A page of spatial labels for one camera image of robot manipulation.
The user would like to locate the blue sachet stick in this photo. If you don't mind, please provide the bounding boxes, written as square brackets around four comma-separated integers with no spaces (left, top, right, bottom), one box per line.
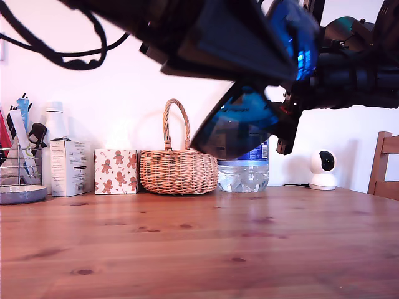
[16,92,34,125]

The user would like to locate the white bottle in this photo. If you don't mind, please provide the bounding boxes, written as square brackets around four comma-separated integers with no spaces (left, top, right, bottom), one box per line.
[41,100,70,196]

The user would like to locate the thin black cable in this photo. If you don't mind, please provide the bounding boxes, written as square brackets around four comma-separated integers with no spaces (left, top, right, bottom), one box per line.
[0,31,130,60]

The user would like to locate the small white round camera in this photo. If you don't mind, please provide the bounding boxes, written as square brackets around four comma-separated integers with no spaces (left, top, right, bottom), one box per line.
[308,149,338,191]

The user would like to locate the black clip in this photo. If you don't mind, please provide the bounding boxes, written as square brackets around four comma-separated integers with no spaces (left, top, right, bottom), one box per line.
[27,122,49,155]

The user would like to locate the thick braided black cable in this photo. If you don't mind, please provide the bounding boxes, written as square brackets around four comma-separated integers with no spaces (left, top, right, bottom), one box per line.
[0,0,107,71]

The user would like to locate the wooden chair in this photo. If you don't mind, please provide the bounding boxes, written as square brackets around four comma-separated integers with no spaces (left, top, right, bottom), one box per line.
[367,131,399,202]

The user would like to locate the large clear water bottle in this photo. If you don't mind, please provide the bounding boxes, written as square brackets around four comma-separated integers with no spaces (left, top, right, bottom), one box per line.
[217,136,269,193]

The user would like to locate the grey round plate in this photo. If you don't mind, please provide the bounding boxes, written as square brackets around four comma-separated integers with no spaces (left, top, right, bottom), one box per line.
[0,184,49,206]

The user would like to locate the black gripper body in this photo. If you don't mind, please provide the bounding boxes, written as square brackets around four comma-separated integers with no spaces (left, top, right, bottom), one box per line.
[276,0,344,156]

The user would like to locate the metal wire rack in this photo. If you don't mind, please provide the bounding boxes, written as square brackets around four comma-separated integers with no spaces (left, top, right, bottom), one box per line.
[0,142,43,187]

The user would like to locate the wicker basket with handle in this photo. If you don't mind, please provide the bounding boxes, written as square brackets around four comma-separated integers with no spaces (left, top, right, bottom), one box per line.
[139,98,219,196]

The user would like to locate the black sunglasses blue mirrored lenses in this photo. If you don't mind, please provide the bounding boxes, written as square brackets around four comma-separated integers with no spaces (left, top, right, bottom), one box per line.
[189,0,320,160]

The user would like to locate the red packet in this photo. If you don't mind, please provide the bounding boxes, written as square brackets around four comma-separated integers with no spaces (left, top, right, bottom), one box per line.
[0,104,14,158]

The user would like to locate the white printed carton box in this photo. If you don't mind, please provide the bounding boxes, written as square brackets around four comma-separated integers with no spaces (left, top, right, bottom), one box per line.
[50,138,92,198]

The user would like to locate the gingerbread print tissue box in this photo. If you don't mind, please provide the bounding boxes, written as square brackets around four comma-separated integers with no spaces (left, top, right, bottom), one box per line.
[94,148,140,196]

